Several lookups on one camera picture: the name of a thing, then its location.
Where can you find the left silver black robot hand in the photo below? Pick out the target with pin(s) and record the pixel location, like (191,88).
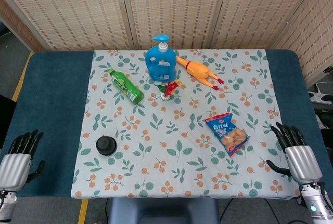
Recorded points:
(15,169)

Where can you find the red green feather shuttlecock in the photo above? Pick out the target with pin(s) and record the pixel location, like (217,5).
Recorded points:
(170,89)

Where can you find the blue pump detergent bottle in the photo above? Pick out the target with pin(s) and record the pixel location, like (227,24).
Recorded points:
(161,65)

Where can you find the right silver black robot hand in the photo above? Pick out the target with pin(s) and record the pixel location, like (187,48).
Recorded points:
(303,164)

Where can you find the bamboo folding screen panel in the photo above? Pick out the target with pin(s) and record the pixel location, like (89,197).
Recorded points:
(312,37)
(260,8)
(72,11)
(177,5)
(15,24)

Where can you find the black round object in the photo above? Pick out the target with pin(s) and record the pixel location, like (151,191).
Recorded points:
(105,144)

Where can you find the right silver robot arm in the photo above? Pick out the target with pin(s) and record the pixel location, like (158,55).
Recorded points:
(316,205)

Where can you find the yellow rubber chicken toy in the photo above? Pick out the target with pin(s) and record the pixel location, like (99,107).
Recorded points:
(197,69)

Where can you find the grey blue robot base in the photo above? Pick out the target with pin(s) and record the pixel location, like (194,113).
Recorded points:
(161,211)

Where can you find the green tea bottle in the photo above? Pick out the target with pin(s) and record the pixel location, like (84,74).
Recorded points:
(125,85)

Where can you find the black floor equipment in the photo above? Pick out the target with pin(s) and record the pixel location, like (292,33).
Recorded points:
(325,115)

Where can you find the floral print tablecloth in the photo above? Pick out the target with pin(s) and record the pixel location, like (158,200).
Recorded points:
(169,130)

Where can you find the blue snack bag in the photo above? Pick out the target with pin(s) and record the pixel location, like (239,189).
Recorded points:
(226,133)

